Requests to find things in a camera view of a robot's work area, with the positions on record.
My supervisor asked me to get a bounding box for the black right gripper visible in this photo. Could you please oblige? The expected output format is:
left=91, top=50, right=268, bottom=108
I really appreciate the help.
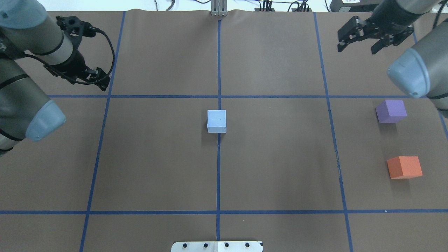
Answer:
left=337, top=16, right=413, bottom=55

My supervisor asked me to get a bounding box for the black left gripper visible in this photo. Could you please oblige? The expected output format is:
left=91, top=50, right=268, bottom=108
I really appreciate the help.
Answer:
left=45, top=51, right=111, bottom=92

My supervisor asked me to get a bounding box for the blue foam block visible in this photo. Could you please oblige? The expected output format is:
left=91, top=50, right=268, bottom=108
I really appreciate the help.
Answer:
left=206, top=110, right=227, bottom=133

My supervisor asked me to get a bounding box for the purple foam block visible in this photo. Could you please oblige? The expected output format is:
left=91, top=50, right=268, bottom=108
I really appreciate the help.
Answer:
left=375, top=99, right=408, bottom=123

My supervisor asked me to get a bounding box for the orange foam block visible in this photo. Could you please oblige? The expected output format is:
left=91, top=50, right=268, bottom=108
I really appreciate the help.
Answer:
left=386, top=156, right=423, bottom=179

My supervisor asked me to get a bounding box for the black box device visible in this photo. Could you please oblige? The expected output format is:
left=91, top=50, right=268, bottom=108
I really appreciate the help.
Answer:
left=329, top=0, right=382, bottom=13

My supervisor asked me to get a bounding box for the brown paper table mat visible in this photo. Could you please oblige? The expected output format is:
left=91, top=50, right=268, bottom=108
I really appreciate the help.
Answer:
left=1, top=9, right=447, bottom=252

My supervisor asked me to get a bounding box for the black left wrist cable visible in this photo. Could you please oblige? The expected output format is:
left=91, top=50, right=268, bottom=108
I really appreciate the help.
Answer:
left=56, top=16, right=116, bottom=85

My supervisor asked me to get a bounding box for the grey aluminium frame post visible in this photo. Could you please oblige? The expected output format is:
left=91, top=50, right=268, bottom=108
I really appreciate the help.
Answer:
left=210, top=0, right=228, bottom=16

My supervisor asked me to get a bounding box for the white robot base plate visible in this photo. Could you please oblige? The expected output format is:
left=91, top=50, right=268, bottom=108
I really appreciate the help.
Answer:
left=171, top=241, right=264, bottom=252

